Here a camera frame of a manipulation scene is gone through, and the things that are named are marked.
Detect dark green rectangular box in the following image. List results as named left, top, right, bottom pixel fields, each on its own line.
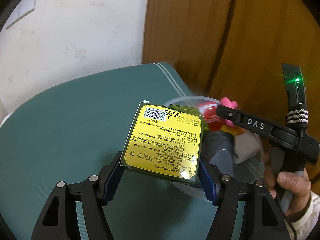
left=120, top=101, right=203, bottom=185

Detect yellow orange toy brick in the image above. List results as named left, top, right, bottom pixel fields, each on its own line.
left=220, top=125, right=244, bottom=137

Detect red balloon glue packet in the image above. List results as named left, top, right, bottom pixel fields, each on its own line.
left=197, top=101, right=223, bottom=132

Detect pink foam roller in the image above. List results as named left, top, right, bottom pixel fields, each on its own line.
left=220, top=96, right=239, bottom=128

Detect person's right hand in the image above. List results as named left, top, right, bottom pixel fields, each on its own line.
left=262, top=152, right=311, bottom=222

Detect clear plastic bowl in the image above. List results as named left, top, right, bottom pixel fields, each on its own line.
left=164, top=95, right=263, bottom=201

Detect white folded item in bowl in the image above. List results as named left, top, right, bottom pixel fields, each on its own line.
left=234, top=132, right=264, bottom=164

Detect green bed mat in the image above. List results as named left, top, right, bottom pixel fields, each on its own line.
left=1, top=64, right=216, bottom=239

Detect green gold patterned box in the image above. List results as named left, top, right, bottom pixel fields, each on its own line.
left=170, top=104, right=210, bottom=135

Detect white sleeve cuff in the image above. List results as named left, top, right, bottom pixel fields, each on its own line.
left=285, top=192, right=320, bottom=240

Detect wooden wardrobe door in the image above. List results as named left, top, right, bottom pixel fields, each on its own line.
left=141, top=0, right=320, bottom=181

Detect white wall switch plate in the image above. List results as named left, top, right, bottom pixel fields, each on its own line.
left=4, top=0, right=36, bottom=29

